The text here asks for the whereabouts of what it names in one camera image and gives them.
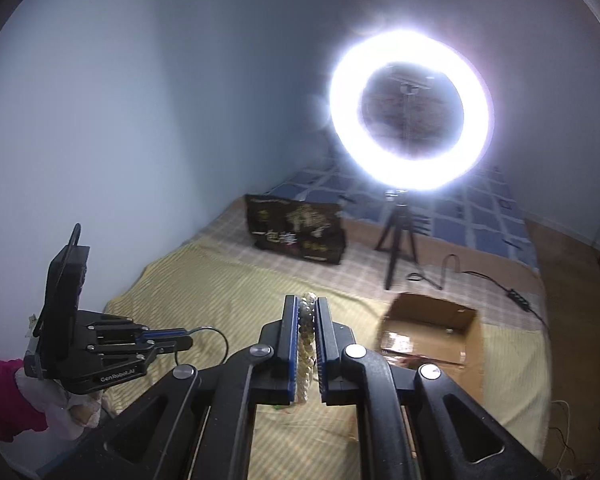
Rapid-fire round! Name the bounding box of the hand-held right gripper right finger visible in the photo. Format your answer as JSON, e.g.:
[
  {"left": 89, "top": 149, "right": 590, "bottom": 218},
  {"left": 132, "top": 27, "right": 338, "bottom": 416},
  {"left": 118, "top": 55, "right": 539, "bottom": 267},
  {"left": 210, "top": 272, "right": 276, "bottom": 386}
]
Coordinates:
[{"left": 315, "top": 296, "right": 557, "bottom": 480}]

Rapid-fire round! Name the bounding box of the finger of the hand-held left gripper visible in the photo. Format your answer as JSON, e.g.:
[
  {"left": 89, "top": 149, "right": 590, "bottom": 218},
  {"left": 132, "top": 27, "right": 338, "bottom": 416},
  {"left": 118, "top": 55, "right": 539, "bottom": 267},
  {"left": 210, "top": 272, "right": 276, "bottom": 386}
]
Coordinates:
[
  {"left": 141, "top": 327, "right": 189, "bottom": 339},
  {"left": 139, "top": 337, "right": 194, "bottom": 357}
]

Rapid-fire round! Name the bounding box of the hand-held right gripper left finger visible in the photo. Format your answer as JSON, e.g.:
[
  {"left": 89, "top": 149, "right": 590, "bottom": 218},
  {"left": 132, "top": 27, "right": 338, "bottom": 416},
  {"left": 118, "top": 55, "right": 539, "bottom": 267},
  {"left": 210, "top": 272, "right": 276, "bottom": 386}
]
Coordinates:
[{"left": 45, "top": 295, "right": 299, "bottom": 480}]

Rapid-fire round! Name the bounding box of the cream and dark bead bracelet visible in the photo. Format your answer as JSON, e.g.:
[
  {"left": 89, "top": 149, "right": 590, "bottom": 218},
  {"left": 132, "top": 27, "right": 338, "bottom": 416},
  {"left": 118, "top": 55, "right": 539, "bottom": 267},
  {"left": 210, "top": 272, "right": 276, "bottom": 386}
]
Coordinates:
[{"left": 294, "top": 291, "right": 317, "bottom": 407}]

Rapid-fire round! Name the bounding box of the thin wire bangle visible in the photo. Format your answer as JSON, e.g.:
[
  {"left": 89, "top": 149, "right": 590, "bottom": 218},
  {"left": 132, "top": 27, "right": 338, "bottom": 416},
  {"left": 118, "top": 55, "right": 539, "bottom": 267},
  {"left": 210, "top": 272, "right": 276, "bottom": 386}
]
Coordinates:
[{"left": 173, "top": 326, "right": 230, "bottom": 367}]

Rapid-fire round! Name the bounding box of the person's left forearm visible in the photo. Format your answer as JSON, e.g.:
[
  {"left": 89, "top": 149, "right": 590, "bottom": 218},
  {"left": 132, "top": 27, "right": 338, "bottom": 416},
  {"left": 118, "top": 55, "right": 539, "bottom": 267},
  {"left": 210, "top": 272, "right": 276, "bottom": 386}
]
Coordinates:
[{"left": 0, "top": 358, "right": 50, "bottom": 445}]

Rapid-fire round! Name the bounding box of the person's left hand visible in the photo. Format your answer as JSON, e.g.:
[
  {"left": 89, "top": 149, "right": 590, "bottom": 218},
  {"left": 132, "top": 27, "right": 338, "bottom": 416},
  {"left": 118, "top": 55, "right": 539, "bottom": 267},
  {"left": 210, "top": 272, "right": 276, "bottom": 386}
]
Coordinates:
[{"left": 14, "top": 360, "right": 104, "bottom": 442}]

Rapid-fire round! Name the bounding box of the yellow blanket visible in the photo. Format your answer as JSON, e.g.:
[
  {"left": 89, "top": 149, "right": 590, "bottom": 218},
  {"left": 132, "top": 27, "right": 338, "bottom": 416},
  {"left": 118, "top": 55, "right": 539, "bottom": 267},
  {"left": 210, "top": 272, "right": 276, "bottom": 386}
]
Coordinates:
[{"left": 102, "top": 239, "right": 554, "bottom": 480}]

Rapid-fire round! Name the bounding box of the beige checkered bed sheet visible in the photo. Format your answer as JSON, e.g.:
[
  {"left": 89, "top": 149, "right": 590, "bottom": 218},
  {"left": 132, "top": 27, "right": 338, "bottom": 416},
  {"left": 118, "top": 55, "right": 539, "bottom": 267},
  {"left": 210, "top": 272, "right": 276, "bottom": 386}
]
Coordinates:
[{"left": 177, "top": 195, "right": 547, "bottom": 332}]

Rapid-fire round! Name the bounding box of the cardboard box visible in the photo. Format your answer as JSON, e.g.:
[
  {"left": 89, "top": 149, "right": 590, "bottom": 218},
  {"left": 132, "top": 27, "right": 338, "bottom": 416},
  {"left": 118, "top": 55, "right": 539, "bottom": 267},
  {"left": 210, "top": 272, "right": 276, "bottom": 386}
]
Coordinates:
[{"left": 377, "top": 292, "right": 485, "bottom": 402}]

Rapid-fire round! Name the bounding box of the black printed bag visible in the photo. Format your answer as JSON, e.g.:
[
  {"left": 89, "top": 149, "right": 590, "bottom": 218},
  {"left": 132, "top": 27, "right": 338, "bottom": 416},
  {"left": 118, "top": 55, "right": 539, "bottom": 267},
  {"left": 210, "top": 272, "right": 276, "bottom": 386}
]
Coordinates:
[{"left": 243, "top": 193, "right": 347, "bottom": 266}]

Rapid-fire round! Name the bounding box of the black tripod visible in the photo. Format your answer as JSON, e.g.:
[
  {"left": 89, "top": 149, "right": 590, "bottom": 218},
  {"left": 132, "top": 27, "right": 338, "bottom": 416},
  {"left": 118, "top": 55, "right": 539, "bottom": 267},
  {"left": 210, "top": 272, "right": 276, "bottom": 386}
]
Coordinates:
[{"left": 374, "top": 189, "right": 434, "bottom": 292}]

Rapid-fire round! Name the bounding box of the blue plaid quilt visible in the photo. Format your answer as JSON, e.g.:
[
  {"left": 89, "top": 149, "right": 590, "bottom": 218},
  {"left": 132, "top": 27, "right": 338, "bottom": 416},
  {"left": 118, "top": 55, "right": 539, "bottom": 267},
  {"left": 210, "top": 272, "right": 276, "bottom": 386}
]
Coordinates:
[{"left": 264, "top": 159, "right": 539, "bottom": 267}]

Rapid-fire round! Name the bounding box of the black power cable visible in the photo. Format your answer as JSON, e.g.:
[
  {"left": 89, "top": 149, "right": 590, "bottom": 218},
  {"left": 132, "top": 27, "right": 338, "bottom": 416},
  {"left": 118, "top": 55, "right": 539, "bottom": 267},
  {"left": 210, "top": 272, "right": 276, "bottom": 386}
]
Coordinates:
[{"left": 406, "top": 254, "right": 552, "bottom": 332}]

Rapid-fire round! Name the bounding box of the ring light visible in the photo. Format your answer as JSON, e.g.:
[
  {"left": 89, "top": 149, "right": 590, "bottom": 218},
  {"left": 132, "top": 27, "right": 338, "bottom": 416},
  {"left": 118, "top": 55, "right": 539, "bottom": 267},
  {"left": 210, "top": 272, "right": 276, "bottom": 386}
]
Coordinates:
[{"left": 327, "top": 29, "right": 496, "bottom": 193}]

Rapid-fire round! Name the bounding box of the white cable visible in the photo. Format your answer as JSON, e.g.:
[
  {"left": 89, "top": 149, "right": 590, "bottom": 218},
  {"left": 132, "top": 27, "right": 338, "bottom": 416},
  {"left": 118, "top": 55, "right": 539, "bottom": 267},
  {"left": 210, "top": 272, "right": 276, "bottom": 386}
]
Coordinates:
[{"left": 549, "top": 399, "right": 583, "bottom": 477}]

